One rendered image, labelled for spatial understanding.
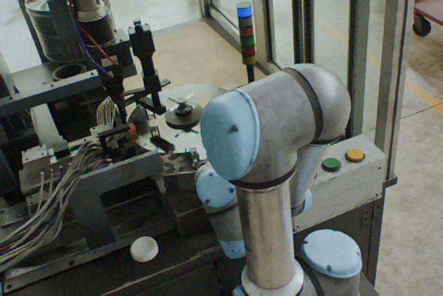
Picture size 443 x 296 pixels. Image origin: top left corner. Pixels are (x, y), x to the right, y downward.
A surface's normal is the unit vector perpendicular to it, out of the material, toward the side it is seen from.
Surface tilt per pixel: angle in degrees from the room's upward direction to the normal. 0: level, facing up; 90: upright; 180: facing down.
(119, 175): 90
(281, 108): 44
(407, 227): 0
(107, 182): 90
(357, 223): 90
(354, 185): 90
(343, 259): 7
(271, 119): 54
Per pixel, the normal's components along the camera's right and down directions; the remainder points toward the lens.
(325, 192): 0.38, 0.55
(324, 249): -0.01, -0.81
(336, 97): 0.68, -0.05
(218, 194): 0.11, 0.07
